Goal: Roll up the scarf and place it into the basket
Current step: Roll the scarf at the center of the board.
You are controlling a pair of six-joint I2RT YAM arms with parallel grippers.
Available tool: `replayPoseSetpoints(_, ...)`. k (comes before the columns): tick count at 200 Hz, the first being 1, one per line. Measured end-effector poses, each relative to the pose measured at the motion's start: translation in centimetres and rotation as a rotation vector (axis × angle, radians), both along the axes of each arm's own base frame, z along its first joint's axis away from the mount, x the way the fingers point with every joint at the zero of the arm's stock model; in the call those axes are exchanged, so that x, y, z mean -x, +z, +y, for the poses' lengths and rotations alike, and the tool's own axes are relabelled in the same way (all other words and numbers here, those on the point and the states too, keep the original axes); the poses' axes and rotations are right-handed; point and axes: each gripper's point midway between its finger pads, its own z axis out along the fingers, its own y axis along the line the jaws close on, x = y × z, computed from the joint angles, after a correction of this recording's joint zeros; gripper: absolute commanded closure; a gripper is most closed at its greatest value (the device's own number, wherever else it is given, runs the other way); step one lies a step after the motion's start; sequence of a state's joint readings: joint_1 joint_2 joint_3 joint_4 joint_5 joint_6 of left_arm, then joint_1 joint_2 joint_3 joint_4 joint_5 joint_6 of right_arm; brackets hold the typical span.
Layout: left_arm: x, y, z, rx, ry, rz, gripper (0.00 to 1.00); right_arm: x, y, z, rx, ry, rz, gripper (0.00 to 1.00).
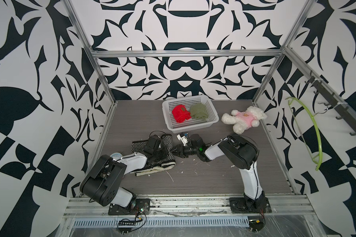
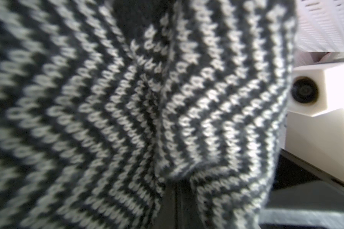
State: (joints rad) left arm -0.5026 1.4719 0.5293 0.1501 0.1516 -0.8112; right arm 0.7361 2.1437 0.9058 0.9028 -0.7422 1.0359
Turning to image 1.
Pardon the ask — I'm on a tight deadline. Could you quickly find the black white houndstooth scarf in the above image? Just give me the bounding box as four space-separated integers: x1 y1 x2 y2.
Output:
131 134 176 177

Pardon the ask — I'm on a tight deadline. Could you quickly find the green knitted scarf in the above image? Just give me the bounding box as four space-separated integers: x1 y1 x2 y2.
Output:
189 103 209 120

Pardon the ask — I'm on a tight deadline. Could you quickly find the red knitted scarf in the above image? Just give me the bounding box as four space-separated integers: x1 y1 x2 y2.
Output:
172 105 191 123

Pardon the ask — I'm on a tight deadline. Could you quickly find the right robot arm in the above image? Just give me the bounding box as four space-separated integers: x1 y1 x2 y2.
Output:
170 133 265 210

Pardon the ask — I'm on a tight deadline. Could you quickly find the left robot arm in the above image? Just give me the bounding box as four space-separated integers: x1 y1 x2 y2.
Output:
80 134 176 210

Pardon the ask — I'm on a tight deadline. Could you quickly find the white plastic basket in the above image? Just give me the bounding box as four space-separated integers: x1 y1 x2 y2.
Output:
162 95 219 133

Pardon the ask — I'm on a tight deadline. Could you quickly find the light blue alarm clock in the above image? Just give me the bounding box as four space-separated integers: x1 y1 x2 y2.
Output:
110 152 123 161

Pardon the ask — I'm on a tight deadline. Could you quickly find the white teddy bear pink shirt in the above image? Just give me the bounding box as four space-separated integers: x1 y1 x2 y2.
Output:
222 106 268 135

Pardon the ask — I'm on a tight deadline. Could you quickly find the black connector hub left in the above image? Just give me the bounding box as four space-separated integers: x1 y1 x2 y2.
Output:
117 219 137 228

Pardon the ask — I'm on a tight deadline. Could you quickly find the black connector hub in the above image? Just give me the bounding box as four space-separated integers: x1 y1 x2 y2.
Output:
249 219 265 233
117 219 137 228

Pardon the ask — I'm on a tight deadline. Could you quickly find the black connector hub right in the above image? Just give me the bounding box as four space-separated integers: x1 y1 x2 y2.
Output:
249 219 265 233

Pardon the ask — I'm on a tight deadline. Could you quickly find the green clothes hanger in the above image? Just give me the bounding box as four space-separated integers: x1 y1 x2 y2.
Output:
285 97 323 171

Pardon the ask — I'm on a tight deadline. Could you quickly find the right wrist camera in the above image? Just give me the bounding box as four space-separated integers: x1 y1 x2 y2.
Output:
177 133 190 146

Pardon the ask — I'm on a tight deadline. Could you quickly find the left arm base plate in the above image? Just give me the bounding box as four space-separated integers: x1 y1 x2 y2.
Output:
108 198 151 216

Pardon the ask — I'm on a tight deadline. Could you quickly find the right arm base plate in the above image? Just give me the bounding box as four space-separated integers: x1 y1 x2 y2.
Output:
229 195 272 214

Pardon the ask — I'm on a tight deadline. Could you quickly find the white slotted cable duct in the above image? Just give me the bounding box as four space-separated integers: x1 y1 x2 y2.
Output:
73 216 249 228

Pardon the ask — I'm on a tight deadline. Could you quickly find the grey wall hook rail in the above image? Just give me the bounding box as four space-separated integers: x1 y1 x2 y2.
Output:
305 70 356 137

